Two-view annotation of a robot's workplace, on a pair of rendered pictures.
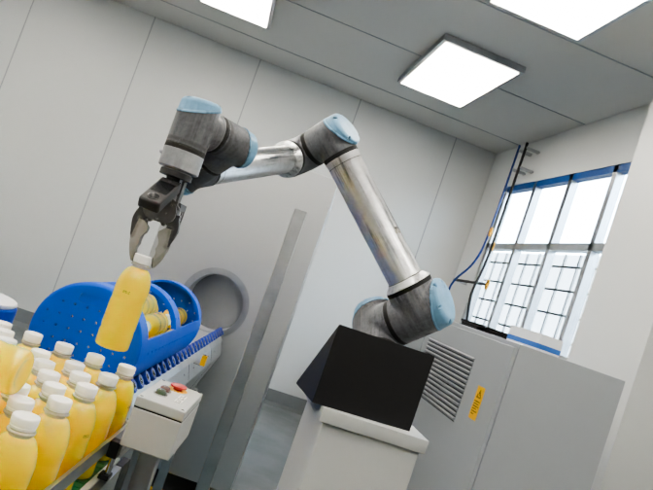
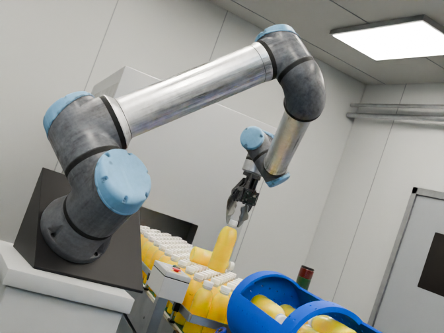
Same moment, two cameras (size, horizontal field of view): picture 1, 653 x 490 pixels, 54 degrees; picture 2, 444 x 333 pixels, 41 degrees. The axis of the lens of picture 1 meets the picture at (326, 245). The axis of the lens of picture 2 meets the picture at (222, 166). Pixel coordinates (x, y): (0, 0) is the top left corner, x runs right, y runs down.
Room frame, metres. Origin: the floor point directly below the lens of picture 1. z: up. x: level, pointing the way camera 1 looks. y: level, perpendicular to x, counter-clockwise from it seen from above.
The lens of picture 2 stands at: (3.56, -0.48, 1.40)
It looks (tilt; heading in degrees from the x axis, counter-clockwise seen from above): 3 degrees up; 162
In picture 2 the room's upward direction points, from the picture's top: 20 degrees clockwise
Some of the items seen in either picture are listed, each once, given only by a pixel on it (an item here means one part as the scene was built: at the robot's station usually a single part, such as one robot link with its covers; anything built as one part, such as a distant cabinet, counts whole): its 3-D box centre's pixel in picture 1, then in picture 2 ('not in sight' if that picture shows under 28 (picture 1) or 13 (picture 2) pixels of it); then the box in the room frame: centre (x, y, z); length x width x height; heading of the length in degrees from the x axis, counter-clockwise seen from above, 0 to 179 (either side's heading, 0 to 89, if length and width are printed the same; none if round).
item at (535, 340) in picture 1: (533, 340); not in sight; (2.94, -1.04, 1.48); 0.24 x 0.12 x 0.08; 17
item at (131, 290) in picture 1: (126, 304); (224, 247); (1.39, 0.36, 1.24); 0.07 x 0.07 x 0.19
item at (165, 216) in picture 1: (168, 198); (248, 189); (1.41, 0.36, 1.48); 0.09 x 0.08 x 0.12; 1
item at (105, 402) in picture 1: (90, 427); (190, 300); (1.32, 0.33, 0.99); 0.07 x 0.07 x 0.19
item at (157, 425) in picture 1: (164, 416); (168, 281); (1.36, 0.20, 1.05); 0.20 x 0.10 x 0.10; 0
